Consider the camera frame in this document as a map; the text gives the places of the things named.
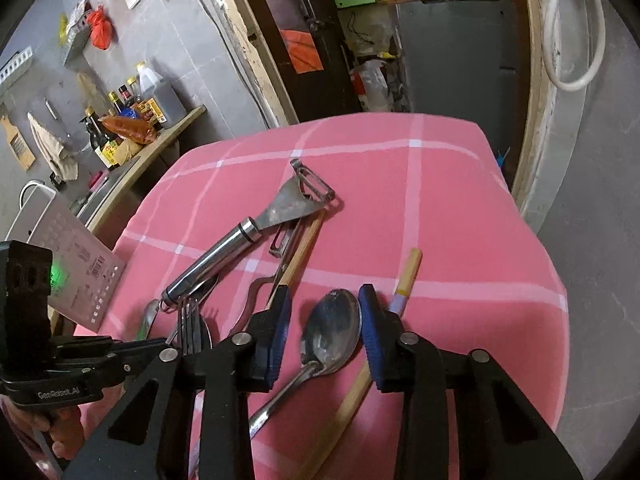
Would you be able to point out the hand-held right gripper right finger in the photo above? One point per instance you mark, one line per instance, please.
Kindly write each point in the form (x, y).
(372, 340)

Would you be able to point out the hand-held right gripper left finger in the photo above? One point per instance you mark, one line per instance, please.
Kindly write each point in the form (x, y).
(277, 335)

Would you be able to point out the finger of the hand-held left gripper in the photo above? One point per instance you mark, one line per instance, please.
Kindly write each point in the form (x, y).
(140, 350)

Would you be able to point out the large steel spoon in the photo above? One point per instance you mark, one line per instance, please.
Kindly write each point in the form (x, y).
(330, 330)

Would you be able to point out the steel fork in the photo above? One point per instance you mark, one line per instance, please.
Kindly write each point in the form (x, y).
(187, 325)

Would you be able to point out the white perforated utensil holder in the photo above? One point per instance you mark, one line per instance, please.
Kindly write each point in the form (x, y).
(75, 260)

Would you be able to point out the wooden chopstick with purple band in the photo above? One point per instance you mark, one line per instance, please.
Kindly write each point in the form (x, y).
(409, 272)

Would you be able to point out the plain wooden chopstick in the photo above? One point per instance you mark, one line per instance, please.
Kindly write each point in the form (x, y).
(305, 250)

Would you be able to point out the thin steel peeler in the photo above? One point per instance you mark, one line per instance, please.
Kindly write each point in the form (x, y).
(281, 245)

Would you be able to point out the person's left hand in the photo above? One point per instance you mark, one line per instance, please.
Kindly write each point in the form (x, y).
(67, 430)

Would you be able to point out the pink checked tablecloth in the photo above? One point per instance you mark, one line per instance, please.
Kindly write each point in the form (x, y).
(425, 210)

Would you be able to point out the beige rag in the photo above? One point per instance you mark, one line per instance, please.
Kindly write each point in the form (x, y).
(50, 147)

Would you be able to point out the wooden grater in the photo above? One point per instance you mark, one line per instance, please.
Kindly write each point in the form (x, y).
(17, 145)

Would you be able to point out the dark sauce bottle yellow label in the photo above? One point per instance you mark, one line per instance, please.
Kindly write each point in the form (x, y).
(102, 142)

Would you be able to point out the wooden counter shelf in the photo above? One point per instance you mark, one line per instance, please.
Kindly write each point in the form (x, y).
(150, 152)

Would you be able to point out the orange seasoning packet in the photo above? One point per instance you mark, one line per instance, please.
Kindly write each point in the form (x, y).
(132, 129)

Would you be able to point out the small dark sauce bottle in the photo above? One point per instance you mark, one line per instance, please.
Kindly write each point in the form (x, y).
(131, 91)
(116, 102)

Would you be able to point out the large dark sauce jug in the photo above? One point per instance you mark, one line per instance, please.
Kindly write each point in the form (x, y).
(165, 102)

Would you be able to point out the white plastic bag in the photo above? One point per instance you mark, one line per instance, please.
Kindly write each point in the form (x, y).
(372, 85)

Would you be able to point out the red plastic bag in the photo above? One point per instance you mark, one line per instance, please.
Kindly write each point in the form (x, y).
(100, 27)

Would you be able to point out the dark grey cabinet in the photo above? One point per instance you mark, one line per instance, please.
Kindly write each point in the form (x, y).
(455, 55)

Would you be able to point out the dark door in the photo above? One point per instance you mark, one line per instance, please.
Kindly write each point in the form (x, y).
(320, 10)

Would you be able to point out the white perforated metal rail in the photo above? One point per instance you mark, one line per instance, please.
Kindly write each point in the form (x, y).
(12, 70)

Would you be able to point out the worn wooden door frame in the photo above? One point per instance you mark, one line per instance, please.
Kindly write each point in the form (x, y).
(250, 45)

